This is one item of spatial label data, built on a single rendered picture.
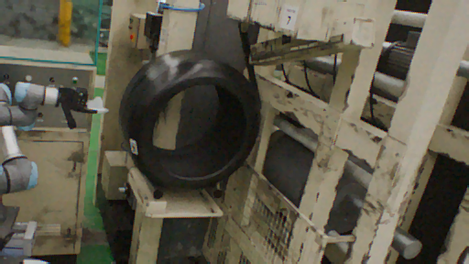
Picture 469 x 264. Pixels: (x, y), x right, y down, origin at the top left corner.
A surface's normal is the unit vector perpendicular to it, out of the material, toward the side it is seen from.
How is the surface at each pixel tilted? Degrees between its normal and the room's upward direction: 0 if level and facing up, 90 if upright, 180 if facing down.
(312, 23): 90
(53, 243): 90
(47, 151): 90
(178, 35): 90
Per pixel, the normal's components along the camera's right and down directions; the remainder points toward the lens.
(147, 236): 0.28, 0.37
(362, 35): 0.32, 0.07
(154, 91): -0.31, -0.17
